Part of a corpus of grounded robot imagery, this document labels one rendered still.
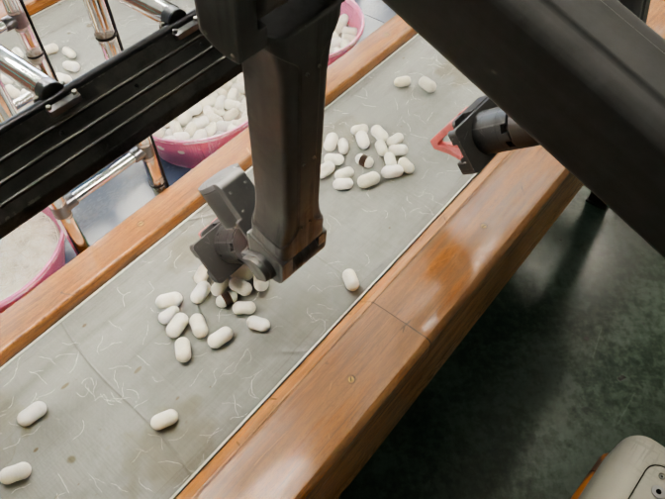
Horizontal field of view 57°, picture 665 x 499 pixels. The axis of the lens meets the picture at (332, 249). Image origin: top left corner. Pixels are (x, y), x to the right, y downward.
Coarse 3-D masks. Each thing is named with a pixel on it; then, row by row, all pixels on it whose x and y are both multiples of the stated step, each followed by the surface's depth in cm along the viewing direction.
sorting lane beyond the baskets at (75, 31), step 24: (72, 0) 134; (168, 0) 133; (192, 0) 133; (48, 24) 128; (72, 24) 128; (120, 24) 128; (144, 24) 128; (72, 48) 123; (96, 48) 123; (0, 72) 119; (72, 72) 118
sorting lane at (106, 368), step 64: (384, 64) 118; (448, 64) 118; (384, 128) 107; (320, 192) 98; (384, 192) 98; (448, 192) 98; (192, 256) 91; (320, 256) 90; (384, 256) 90; (64, 320) 84; (128, 320) 84; (320, 320) 84; (0, 384) 79; (64, 384) 79; (128, 384) 78; (192, 384) 78; (256, 384) 78; (0, 448) 74; (64, 448) 74; (128, 448) 73; (192, 448) 73
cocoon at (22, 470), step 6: (24, 462) 71; (6, 468) 70; (12, 468) 70; (18, 468) 70; (24, 468) 70; (30, 468) 71; (0, 474) 70; (6, 474) 70; (12, 474) 70; (18, 474) 70; (24, 474) 70; (0, 480) 70; (6, 480) 70; (12, 480) 70; (18, 480) 71
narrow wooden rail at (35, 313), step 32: (384, 32) 120; (416, 32) 123; (352, 64) 114; (224, 160) 99; (192, 192) 95; (128, 224) 91; (160, 224) 91; (96, 256) 88; (128, 256) 89; (64, 288) 85; (96, 288) 87; (0, 320) 82; (32, 320) 82; (0, 352) 79
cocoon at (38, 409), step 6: (36, 402) 75; (42, 402) 76; (30, 408) 75; (36, 408) 75; (42, 408) 75; (24, 414) 74; (30, 414) 74; (36, 414) 75; (42, 414) 75; (18, 420) 74; (24, 420) 74; (30, 420) 74; (36, 420) 75
